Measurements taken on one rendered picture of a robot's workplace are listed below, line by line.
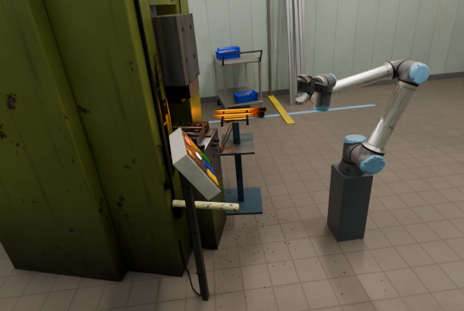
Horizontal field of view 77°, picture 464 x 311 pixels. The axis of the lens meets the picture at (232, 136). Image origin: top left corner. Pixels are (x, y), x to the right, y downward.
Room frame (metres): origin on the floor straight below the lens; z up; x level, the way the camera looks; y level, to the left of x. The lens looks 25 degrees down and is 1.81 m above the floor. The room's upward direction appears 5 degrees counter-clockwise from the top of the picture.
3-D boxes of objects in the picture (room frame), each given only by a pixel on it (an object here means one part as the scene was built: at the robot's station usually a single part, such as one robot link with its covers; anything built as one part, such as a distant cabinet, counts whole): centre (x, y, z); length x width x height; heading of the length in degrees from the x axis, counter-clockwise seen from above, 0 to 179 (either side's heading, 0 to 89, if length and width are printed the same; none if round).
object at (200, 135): (1.95, 0.43, 0.96); 0.42 x 0.20 x 0.09; 77
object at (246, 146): (2.37, -0.04, 0.64); 0.40 x 0.30 x 0.02; 176
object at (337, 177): (1.86, -0.88, 0.30); 0.22 x 0.22 x 0.60; 4
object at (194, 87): (1.95, 0.43, 1.32); 0.42 x 0.20 x 0.10; 77
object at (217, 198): (2.01, 0.42, 0.23); 0.56 x 0.38 x 0.47; 77
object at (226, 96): (4.96, -0.16, 0.56); 1.20 x 0.73 x 1.13; 5
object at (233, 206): (1.55, 0.21, 0.62); 0.44 x 0.05 x 0.05; 77
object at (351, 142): (1.85, -0.88, 0.79); 0.17 x 0.15 x 0.18; 5
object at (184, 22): (1.99, 0.42, 1.56); 0.42 x 0.39 x 0.40; 77
